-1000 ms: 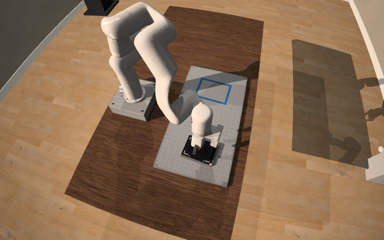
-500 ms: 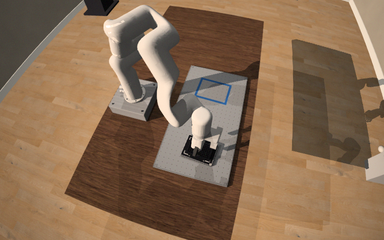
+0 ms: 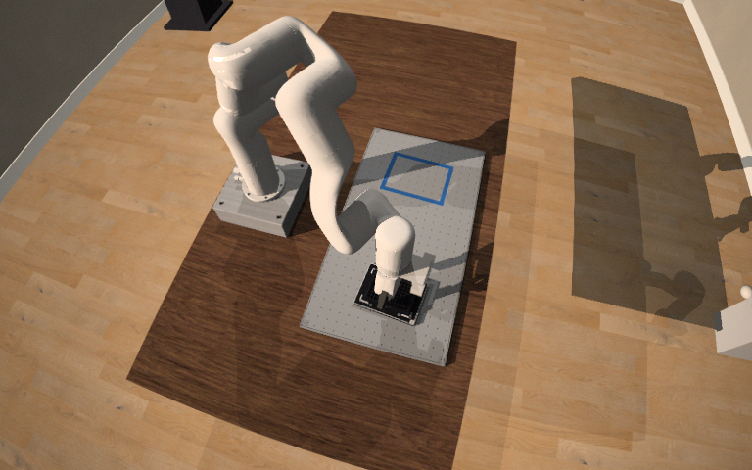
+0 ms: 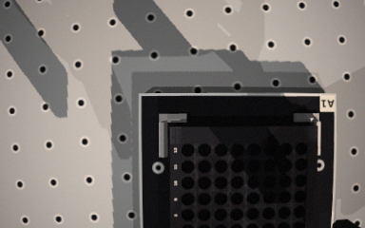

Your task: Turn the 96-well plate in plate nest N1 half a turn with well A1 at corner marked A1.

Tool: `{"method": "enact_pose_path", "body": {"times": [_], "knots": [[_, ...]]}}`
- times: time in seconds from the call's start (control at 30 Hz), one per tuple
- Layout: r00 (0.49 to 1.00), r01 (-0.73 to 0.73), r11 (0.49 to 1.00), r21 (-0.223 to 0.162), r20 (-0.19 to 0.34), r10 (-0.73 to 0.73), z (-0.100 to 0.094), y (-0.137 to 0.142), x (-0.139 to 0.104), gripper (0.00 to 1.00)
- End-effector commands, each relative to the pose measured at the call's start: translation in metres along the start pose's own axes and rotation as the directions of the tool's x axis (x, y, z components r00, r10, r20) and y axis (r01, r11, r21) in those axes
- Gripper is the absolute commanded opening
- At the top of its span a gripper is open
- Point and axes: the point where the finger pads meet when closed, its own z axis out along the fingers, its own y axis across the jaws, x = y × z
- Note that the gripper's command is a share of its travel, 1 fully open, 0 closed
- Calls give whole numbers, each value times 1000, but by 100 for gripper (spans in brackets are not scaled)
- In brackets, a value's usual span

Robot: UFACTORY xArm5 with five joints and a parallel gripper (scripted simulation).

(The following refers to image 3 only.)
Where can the blue tape outline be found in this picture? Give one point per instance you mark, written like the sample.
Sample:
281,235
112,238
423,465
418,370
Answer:
440,202

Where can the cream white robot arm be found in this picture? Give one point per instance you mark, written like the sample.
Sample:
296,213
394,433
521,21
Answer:
308,104

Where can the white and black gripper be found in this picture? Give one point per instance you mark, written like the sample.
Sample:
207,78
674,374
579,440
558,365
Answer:
389,285

